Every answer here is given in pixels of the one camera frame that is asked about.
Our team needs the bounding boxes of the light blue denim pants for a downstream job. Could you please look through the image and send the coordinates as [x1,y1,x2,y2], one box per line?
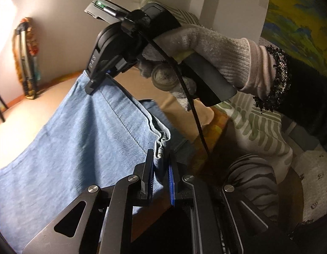
[0,74,193,253]

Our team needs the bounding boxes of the black fuzzy sleeve forearm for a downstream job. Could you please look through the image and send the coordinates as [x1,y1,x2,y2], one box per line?
[254,45,327,151]

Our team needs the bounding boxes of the grey knitted gloved hand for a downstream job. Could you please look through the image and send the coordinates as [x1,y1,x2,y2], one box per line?
[136,24,276,111]

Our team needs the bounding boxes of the grey zebra striped cushion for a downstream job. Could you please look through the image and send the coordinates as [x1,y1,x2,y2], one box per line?
[226,154,279,223]

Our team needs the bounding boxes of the folded tripod with cloth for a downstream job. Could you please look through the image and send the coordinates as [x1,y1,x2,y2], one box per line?
[12,17,40,100]

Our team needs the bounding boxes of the white green patterned pillow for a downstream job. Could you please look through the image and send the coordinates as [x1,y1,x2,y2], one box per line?
[139,0,297,175]

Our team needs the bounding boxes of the white floral bed sheet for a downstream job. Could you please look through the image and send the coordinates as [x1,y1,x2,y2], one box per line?
[291,149,327,224]

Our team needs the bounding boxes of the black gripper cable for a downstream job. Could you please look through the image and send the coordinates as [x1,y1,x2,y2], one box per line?
[147,38,211,156]

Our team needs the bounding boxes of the yellow blue wall painting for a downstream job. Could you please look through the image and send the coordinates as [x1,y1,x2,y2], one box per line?
[261,0,327,76]

